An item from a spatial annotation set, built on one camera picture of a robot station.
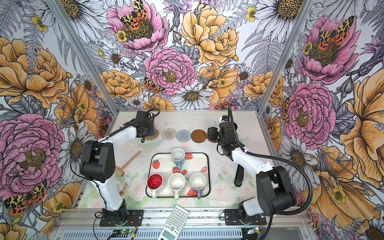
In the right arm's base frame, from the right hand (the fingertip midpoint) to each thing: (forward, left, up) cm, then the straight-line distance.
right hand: (209, 133), depth 89 cm
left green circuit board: (-44, +42, -15) cm, 63 cm away
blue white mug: (-7, +19, -12) cm, 24 cm away
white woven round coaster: (+12, +27, -15) cm, 34 cm away
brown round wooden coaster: (+9, 0, -14) cm, 17 cm away
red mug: (-23, +31, -13) cm, 41 cm away
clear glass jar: (-26, +47, -9) cm, 54 cm away
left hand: (+6, +38, -8) cm, 39 cm away
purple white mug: (-23, +8, -14) cm, 28 cm away
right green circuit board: (-45, -18, -16) cm, 51 cm away
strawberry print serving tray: (-10, +29, -16) cm, 35 cm away
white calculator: (-42, +19, -14) cm, 48 cm away
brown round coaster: (+9, +6, -14) cm, 18 cm away
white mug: (-22, +20, -13) cm, 33 cm away
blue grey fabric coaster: (+10, +17, -15) cm, 25 cm away
